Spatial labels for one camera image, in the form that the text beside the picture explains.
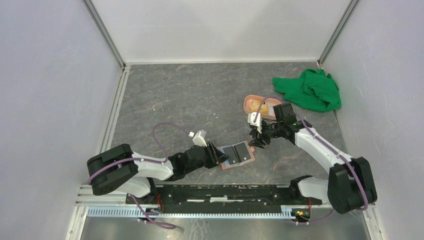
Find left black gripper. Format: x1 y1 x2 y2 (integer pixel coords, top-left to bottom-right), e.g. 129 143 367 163
185 140 230 174

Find tan leather card holder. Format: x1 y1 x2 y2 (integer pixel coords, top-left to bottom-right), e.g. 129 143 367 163
218 140 256 170

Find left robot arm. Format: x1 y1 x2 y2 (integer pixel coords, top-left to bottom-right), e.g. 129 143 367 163
87 142 229 204

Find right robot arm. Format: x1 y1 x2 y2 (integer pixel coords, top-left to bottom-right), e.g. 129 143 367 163
247 103 378 214

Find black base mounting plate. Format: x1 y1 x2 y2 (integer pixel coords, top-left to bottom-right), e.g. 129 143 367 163
137 184 323 214

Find green cloth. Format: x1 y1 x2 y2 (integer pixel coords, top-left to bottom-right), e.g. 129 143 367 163
272 69 342 113

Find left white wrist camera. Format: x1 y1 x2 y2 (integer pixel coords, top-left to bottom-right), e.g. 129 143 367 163
188 129 207 147

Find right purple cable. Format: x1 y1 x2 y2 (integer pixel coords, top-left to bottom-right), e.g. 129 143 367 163
254 96 369 226

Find purple cable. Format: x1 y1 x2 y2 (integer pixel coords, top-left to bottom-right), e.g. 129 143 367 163
254 96 369 226
87 123 195 230

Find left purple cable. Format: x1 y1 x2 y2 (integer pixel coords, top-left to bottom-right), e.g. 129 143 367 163
87 123 195 230

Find grey slotted cable duct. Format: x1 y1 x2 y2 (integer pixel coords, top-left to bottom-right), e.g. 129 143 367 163
86 206 294 220

